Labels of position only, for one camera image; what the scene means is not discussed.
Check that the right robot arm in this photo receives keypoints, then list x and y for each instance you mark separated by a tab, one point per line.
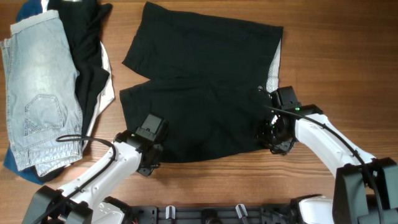
365	188

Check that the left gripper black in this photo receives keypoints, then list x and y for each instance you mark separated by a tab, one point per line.
148	167

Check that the black garment in pile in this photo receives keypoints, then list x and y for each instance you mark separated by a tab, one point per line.
82	23

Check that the light blue denim shorts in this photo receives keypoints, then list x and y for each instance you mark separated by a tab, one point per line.
41	104

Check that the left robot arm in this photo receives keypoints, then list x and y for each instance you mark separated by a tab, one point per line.
87	198

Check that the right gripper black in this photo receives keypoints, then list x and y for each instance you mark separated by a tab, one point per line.
278	147

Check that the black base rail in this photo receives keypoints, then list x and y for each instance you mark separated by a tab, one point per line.
264	214

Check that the black shorts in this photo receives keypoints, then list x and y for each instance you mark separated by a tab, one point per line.
205	75

